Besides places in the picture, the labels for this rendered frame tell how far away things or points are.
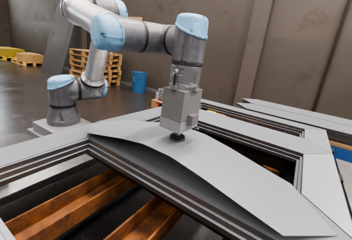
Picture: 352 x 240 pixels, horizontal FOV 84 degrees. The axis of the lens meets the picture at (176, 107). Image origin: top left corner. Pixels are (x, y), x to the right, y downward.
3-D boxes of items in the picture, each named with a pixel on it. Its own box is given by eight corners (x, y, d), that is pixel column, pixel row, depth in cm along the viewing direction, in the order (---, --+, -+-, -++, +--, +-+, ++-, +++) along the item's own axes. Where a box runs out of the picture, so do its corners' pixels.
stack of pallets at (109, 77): (122, 85, 572) (123, 54, 548) (97, 88, 502) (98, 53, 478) (94, 78, 630) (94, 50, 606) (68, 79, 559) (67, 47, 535)
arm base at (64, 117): (40, 120, 99) (38, 101, 96) (69, 113, 111) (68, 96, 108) (57, 129, 91) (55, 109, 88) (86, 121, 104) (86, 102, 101)
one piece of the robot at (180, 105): (197, 78, 41) (186, 148, 46) (215, 77, 48) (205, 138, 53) (161, 71, 46) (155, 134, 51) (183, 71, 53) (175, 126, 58)
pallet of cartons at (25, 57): (46, 65, 762) (45, 55, 751) (23, 65, 700) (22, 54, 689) (32, 62, 812) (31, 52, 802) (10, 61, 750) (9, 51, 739)
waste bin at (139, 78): (151, 93, 522) (153, 72, 506) (140, 95, 485) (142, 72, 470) (138, 89, 544) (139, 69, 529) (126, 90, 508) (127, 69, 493)
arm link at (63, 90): (46, 100, 98) (43, 73, 94) (75, 97, 107) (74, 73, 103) (51, 107, 90) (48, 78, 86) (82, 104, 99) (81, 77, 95)
